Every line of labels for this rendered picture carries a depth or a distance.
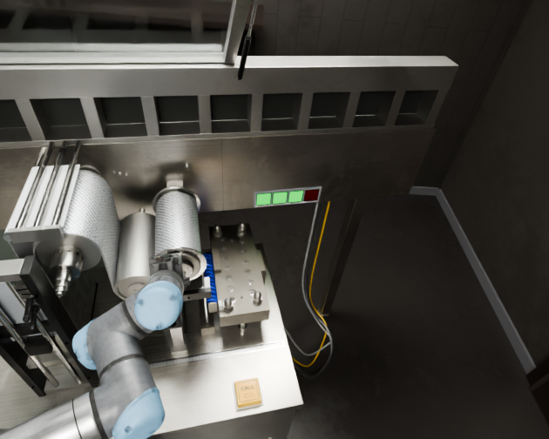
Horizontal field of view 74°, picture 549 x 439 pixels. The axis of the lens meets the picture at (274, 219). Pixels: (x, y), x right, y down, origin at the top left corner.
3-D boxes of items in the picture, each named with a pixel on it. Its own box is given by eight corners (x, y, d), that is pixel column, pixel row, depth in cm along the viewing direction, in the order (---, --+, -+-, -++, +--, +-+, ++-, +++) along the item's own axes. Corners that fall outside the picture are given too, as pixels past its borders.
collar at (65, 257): (54, 283, 86) (44, 266, 82) (58, 264, 91) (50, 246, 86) (83, 280, 88) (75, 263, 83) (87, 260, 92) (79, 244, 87)
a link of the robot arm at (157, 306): (118, 307, 60) (164, 277, 61) (130, 290, 70) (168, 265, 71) (147, 344, 61) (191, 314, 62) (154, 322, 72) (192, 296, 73)
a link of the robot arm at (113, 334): (77, 385, 57) (138, 342, 58) (64, 327, 63) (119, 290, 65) (107, 394, 63) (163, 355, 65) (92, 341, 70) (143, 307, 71)
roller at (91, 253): (47, 275, 92) (25, 237, 83) (65, 209, 110) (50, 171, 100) (106, 268, 95) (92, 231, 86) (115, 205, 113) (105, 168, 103)
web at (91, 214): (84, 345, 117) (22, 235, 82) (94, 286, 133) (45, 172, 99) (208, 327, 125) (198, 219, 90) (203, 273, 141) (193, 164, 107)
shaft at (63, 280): (53, 300, 81) (49, 292, 79) (59, 279, 86) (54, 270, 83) (69, 298, 82) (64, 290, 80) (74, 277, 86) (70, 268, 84)
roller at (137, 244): (119, 304, 105) (109, 279, 97) (125, 239, 123) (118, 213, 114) (163, 299, 107) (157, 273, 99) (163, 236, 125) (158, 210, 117)
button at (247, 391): (237, 408, 107) (238, 405, 106) (234, 384, 112) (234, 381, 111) (260, 403, 109) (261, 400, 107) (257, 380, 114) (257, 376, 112)
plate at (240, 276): (220, 327, 118) (220, 316, 114) (209, 237, 146) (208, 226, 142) (268, 320, 121) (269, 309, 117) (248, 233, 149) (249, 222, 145)
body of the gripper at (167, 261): (183, 252, 88) (181, 260, 76) (186, 287, 89) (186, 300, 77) (150, 255, 86) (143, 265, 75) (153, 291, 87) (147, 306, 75)
